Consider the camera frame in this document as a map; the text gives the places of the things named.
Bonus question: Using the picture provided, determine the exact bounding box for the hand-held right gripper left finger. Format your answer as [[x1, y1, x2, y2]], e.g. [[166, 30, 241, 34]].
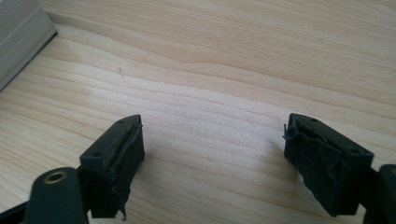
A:
[[78, 114, 146, 221]]

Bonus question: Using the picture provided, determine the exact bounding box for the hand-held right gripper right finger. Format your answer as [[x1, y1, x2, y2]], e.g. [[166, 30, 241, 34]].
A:
[[282, 112, 375, 217]]

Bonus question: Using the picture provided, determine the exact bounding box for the light wooden box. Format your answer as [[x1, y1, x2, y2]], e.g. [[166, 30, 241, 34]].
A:
[[0, 0, 58, 92]]

